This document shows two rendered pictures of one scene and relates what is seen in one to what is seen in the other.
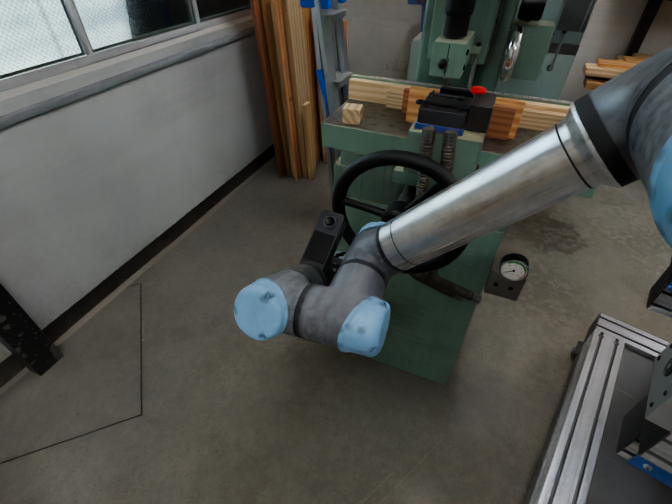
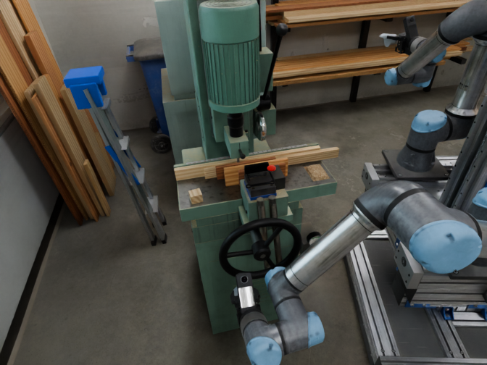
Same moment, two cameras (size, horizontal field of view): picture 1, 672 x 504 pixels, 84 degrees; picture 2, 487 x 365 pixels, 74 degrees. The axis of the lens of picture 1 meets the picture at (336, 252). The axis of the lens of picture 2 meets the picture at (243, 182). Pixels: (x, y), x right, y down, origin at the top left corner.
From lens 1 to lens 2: 51 cm
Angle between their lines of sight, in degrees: 26
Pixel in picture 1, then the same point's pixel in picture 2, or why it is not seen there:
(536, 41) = (269, 116)
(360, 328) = (316, 333)
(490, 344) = not seen: hidden behind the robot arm
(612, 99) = (373, 208)
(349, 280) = (293, 311)
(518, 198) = (351, 245)
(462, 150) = (279, 202)
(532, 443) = (351, 318)
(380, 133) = (220, 203)
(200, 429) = not seen: outside the picture
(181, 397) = not seen: outside the picture
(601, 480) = (391, 318)
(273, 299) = (274, 346)
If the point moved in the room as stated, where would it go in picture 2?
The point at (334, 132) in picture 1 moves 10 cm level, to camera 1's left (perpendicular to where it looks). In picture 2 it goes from (189, 211) to (164, 224)
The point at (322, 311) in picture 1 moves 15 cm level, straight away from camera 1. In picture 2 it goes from (295, 336) to (254, 293)
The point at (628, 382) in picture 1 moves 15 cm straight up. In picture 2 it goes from (373, 258) to (379, 240)
